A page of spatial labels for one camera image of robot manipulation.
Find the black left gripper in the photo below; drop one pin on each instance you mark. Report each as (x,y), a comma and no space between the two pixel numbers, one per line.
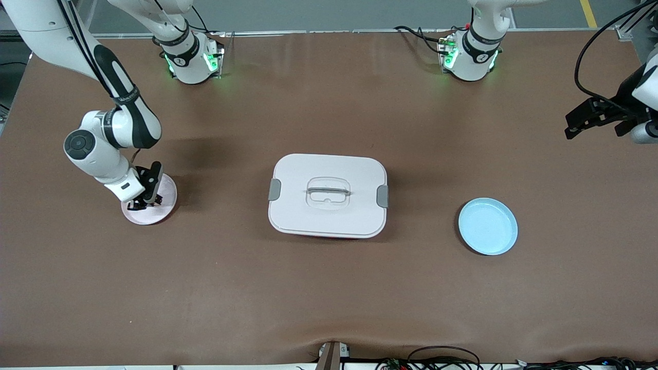
(620,100)

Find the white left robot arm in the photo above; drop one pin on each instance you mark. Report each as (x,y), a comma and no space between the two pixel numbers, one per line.
(470,69)

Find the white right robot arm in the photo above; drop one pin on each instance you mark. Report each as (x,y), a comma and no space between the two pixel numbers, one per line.
(97,154)

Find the pale pink round plate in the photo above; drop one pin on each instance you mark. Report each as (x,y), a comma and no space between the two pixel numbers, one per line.
(159,213)

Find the grey box latch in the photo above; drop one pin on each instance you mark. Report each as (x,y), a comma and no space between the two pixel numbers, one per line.
(274,190)
(383,196)

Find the light blue round plate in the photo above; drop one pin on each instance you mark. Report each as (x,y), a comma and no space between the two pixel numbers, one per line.
(488,226)

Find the white lidded lunch box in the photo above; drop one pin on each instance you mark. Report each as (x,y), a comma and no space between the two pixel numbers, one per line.
(329,221)

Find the aluminium frame extrusion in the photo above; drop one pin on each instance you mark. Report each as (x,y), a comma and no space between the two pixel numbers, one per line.
(623,32)

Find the camera mount post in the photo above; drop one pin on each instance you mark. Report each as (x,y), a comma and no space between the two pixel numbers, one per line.
(331,357)

